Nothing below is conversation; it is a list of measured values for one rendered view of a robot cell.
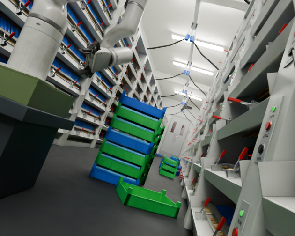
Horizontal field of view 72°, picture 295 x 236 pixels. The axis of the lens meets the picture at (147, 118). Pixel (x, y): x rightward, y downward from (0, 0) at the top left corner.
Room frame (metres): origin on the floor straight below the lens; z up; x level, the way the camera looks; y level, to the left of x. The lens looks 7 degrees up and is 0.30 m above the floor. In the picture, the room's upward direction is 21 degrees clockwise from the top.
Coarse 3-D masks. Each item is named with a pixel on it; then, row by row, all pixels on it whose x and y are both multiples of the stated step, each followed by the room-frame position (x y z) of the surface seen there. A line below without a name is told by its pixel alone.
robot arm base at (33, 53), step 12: (24, 24) 0.64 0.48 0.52; (36, 24) 0.62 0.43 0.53; (48, 24) 0.63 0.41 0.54; (24, 36) 0.63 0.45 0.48; (36, 36) 0.63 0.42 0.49; (48, 36) 0.64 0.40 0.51; (60, 36) 0.68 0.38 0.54; (24, 48) 0.63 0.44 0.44; (36, 48) 0.63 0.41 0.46; (48, 48) 0.66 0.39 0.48; (12, 60) 0.63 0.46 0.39; (24, 60) 0.63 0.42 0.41; (36, 60) 0.64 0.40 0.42; (48, 60) 0.67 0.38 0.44; (24, 72) 0.60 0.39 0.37; (36, 72) 0.65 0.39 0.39; (48, 72) 0.71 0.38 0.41
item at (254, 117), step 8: (272, 80) 0.40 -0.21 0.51; (272, 88) 0.40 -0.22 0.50; (264, 104) 0.43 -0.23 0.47; (248, 112) 0.53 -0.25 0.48; (256, 112) 0.48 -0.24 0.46; (264, 112) 0.44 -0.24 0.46; (224, 120) 0.99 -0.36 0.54; (240, 120) 0.61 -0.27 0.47; (248, 120) 0.54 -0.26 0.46; (256, 120) 0.48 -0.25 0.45; (216, 128) 0.99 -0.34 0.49; (224, 128) 0.82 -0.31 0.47; (232, 128) 0.70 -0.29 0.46; (240, 128) 0.61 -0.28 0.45; (248, 128) 0.83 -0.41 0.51; (256, 128) 0.83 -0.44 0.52; (224, 136) 0.83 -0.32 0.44; (248, 136) 0.90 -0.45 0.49; (256, 136) 0.89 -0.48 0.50
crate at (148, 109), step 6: (126, 96) 1.27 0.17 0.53; (120, 102) 1.27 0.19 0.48; (126, 102) 1.27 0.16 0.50; (132, 102) 1.27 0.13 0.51; (138, 102) 1.27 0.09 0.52; (132, 108) 1.32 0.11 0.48; (138, 108) 1.28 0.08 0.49; (144, 108) 1.28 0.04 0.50; (150, 108) 1.28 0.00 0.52; (156, 108) 1.28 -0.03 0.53; (150, 114) 1.28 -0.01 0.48; (156, 114) 1.29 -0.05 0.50; (162, 114) 1.29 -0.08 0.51
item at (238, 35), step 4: (256, 0) 1.22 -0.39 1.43; (252, 8) 1.29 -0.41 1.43; (252, 12) 1.29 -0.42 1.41; (248, 16) 1.37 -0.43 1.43; (248, 20) 1.38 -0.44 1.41; (244, 24) 1.46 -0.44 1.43; (244, 28) 1.47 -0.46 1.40; (240, 32) 1.57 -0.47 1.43; (236, 36) 1.68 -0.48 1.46; (240, 36) 1.57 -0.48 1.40; (236, 40) 1.68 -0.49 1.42
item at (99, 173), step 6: (96, 168) 1.27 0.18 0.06; (90, 174) 1.27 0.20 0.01; (96, 174) 1.27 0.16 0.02; (102, 174) 1.27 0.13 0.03; (108, 174) 1.27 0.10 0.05; (102, 180) 1.27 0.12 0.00; (108, 180) 1.28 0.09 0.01; (114, 180) 1.28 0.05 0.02; (126, 180) 1.28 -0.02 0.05; (138, 180) 1.29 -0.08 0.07
